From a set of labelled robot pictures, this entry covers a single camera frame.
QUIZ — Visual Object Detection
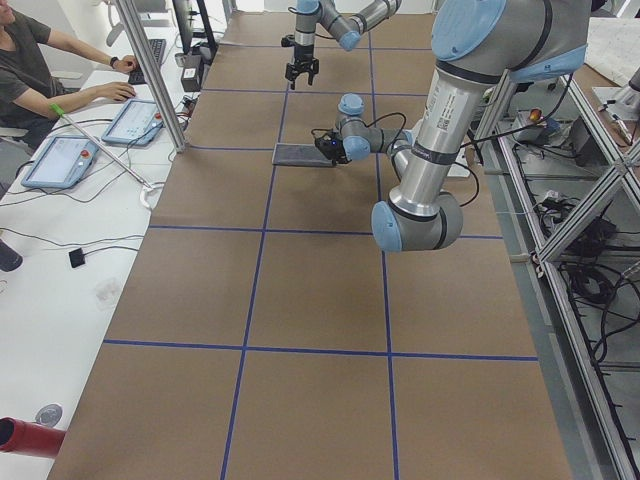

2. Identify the small black square puck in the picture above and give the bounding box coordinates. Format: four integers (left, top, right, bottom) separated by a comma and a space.
68, 248, 86, 269

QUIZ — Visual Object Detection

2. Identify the black keyboard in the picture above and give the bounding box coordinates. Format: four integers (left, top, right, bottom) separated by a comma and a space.
127, 38, 167, 86

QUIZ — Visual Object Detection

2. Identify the near blue teach pendant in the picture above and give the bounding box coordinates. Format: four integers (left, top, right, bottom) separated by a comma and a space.
21, 136, 98, 189

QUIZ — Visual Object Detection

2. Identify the seated person grey shirt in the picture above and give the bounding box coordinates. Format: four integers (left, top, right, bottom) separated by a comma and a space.
1, 1, 139, 150

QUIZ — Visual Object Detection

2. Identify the black monitor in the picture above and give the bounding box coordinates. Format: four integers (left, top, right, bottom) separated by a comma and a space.
172, 0, 218, 65

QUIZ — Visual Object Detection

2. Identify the aluminium frame post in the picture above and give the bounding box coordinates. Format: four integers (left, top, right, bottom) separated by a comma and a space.
115, 0, 186, 153

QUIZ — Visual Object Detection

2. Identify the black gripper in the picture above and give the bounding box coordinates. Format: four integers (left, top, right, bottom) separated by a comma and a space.
285, 57, 319, 90
312, 129, 350, 166

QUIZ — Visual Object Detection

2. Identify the metal rod green handle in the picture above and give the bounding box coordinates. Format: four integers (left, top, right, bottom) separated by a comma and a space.
49, 103, 164, 192

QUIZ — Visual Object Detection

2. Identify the aluminium frame rack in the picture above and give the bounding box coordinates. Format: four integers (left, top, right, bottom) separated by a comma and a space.
474, 67, 639, 479

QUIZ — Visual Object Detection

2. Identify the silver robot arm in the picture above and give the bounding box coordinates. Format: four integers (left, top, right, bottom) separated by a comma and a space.
315, 1, 592, 252
281, 0, 402, 90

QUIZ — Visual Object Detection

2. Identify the blue teach pendant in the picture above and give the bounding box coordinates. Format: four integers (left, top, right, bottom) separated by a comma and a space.
101, 99, 163, 146
21, 136, 98, 189

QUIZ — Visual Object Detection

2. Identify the red cylinder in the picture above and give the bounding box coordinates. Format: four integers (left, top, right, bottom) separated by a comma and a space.
1, 417, 66, 459

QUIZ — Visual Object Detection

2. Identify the far blue teach pendant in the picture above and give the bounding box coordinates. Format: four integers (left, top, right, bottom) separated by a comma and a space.
101, 99, 163, 146

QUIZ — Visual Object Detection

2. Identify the pink and grey towel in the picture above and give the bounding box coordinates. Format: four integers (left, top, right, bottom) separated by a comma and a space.
272, 143, 333, 167

